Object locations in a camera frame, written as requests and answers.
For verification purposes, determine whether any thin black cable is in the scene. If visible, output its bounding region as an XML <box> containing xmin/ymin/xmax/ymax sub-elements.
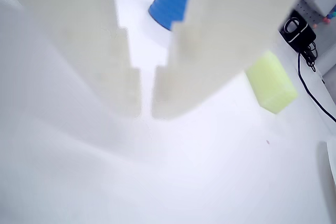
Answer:
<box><xmin>297</xmin><ymin>41</ymin><xmax>336</xmax><ymax>124</ymax></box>

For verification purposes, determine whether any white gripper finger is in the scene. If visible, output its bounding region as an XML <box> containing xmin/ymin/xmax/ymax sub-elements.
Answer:
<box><xmin>151</xmin><ymin>0</ymin><xmax>314</xmax><ymax>120</ymax></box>
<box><xmin>0</xmin><ymin>0</ymin><xmax>143</xmax><ymax>119</ymax></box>

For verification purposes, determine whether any blue ribbed cylinder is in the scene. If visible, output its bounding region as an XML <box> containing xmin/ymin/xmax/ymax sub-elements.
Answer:
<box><xmin>148</xmin><ymin>0</ymin><xmax>192</xmax><ymax>31</ymax></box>

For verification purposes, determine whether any pale yellow foam block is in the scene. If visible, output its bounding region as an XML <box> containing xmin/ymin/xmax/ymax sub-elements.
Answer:
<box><xmin>244</xmin><ymin>50</ymin><xmax>299</xmax><ymax>115</ymax></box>

